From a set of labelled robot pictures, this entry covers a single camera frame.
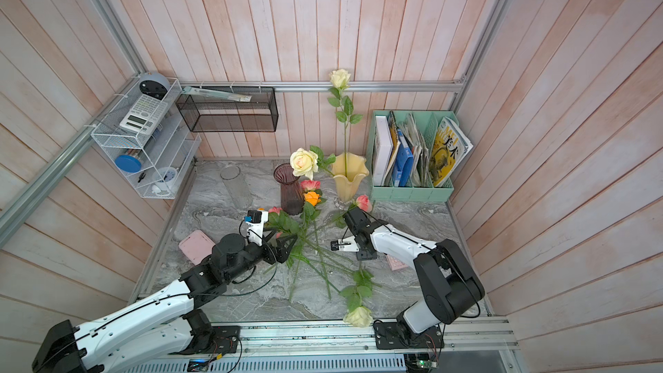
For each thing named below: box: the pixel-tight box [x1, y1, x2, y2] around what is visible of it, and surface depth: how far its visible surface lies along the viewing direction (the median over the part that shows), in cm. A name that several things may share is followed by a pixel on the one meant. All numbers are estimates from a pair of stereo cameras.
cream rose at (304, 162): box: [290, 147, 319, 181], surface depth 71 cm
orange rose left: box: [300, 195, 328, 259], surface depth 100 cm
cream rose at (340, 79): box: [327, 68, 364, 178], surface depth 87 cm
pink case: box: [178, 229, 216, 266], surface depth 92 cm
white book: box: [372, 114, 393, 187], surface depth 95 cm
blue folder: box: [391, 128, 414, 188], surface depth 97 cm
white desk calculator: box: [119, 93, 169, 135], surface depth 79 cm
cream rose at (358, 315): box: [340, 260, 374, 329], surface depth 80 cm
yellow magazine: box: [429, 116, 474, 188], surface depth 100 cm
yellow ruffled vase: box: [331, 151, 370, 208], surface depth 94 cm
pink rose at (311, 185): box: [300, 179, 323, 191], surface depth 106 cm
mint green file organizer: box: [366, 109, 460, 203], surface depth 100 cm
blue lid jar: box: [113, 154, 143, 173], surface depth 78 cm
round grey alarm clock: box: [138, 72, 171, 101], surface depth 83 cm
